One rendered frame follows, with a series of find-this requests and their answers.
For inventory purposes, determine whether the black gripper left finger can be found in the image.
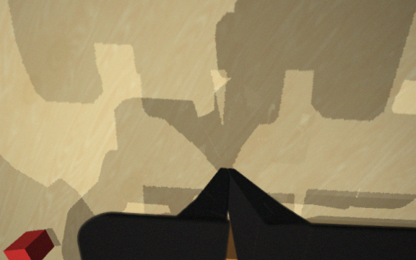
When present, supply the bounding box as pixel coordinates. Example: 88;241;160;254
77;168;230;260

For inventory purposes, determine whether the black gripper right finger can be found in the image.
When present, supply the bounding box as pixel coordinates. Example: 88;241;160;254
227;168;416;260

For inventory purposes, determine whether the red square block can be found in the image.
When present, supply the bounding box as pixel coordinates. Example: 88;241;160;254
4;230;54;260

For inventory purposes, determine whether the orange square block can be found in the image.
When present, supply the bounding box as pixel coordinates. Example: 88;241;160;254
226;224;238;260

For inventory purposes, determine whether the cream flat board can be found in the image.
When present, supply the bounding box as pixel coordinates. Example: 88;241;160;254
306;219;416;228

